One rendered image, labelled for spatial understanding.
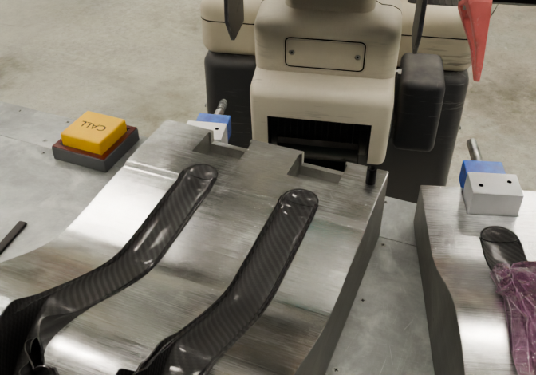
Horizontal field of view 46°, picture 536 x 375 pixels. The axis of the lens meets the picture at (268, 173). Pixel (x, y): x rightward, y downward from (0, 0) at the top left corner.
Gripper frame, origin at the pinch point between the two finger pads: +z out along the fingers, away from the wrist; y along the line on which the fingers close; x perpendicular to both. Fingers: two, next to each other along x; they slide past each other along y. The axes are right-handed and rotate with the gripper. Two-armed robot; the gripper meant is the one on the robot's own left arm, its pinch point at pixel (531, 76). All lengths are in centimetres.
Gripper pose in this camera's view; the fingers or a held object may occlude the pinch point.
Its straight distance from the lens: 64.0
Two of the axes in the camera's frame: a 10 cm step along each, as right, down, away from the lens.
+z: -0.8, 9.8, 1.9
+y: 9.9, 1.0, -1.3
